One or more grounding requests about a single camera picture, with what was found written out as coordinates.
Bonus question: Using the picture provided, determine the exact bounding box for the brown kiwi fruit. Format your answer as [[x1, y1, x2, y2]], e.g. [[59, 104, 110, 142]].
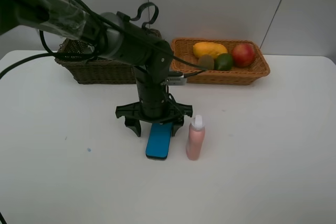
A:
[[197, 55, 215, 70]]

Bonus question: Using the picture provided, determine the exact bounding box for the yellow mango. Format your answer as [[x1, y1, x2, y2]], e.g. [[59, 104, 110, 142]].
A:
[[193, 41, 228, 59]]

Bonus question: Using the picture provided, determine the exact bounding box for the red pomegranate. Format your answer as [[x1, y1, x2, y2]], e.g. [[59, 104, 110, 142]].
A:
[[232, 43, 256, 68]]

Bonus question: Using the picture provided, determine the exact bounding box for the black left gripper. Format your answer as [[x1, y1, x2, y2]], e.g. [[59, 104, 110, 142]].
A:
[[116, 79, 193, 137]]

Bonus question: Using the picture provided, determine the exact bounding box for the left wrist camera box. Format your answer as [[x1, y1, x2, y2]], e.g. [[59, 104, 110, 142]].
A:
[[165, 71, 187, 86]]

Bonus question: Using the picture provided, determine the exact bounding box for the pink bottle white cap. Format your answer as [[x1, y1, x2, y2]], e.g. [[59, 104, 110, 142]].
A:
[[186, 115, 205, 161]]

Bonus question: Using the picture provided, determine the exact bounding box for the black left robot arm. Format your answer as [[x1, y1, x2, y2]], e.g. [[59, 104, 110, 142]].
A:
[[1, 0, 193, 136]]

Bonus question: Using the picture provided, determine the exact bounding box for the orange wicker basket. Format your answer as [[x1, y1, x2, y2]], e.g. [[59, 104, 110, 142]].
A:
[[171, 38, 270, 86]]

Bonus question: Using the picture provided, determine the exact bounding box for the green avocado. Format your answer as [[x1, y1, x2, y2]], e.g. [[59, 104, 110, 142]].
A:
[[214, 53, 234, 71]]

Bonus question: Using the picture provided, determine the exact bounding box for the dark brown wicker basket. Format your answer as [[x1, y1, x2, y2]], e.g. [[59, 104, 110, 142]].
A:
[[55, 39, 136, 84]]

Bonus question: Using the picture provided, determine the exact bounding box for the blue whiteboard eraser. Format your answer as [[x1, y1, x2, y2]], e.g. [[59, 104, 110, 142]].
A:
[[145, 123, 173, 160]]

